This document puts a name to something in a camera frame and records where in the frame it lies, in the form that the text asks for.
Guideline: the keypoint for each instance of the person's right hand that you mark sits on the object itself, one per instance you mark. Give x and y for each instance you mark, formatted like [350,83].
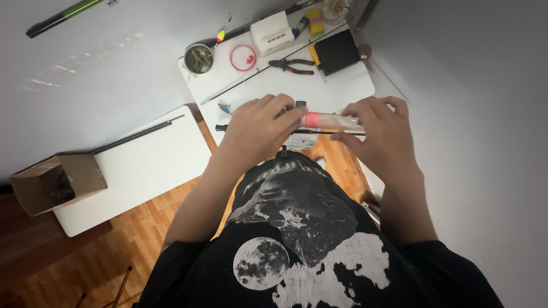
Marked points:
[381,141]

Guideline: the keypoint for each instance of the person's left hand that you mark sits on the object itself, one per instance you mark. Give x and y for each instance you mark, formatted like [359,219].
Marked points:
[252,132]

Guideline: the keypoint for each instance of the clear tube with red band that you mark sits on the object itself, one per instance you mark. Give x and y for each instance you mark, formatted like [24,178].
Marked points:
[329,121]

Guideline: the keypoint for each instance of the blue fishing lure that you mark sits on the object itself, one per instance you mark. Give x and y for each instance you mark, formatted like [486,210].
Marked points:
[224,107]

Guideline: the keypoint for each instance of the white printed cloth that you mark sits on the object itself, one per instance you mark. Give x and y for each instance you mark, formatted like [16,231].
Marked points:
[302,142]

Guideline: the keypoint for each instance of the white work table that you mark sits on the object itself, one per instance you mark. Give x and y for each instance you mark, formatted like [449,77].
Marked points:
[274,85]

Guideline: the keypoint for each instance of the small black block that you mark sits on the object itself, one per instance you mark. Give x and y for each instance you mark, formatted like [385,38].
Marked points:
[300,104]

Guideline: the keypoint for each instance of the thin black fishing rod section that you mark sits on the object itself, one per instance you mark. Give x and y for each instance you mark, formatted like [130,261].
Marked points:
[274,64]

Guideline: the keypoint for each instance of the round clear red-rimmed container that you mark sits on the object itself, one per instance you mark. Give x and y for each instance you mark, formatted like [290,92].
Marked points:
[242,57]

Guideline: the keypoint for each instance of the red black pliers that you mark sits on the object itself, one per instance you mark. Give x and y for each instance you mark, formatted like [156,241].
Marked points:
[293,66]

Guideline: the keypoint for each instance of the metal cup with lures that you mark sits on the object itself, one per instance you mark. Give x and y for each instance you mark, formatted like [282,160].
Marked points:
[198,58]

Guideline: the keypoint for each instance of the black flat box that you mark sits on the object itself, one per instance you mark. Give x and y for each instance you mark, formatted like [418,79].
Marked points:
[337,52]

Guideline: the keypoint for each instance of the white tissue box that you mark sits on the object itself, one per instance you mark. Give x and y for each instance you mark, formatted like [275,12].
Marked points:
[272,33]

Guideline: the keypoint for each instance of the yellow red fishing float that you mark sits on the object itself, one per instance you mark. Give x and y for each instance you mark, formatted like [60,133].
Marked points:
[221,34]

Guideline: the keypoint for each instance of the dark long rod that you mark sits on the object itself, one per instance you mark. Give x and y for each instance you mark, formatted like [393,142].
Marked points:
[257,25]

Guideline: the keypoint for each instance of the blue green small tool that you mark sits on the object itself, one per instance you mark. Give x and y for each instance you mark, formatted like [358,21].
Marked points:
[300,26]

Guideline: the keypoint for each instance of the person's black printed shirt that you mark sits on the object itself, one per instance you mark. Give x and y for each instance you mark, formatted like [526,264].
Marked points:
[317,239]

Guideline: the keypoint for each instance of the black rod on side table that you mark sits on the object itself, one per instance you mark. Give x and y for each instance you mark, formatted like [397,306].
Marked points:
[135,136]

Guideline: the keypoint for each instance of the white side table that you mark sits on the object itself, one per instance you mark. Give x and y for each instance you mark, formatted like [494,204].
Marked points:
[137,175]

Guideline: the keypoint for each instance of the dark green pole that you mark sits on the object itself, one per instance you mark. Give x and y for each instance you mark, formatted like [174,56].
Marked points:
[366,15]

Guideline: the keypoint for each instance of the yellow pink sponge block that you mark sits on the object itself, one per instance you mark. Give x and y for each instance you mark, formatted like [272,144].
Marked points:
[315,21]

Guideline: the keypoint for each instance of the glass jar of toothpicks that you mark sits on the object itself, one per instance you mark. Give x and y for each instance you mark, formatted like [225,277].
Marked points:
[336,9]

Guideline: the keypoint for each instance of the open cardboard box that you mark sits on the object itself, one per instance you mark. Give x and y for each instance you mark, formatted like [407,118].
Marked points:
[58,184]

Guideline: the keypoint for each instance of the green black fishing rod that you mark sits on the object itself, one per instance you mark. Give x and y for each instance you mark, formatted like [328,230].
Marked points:
[64,16]

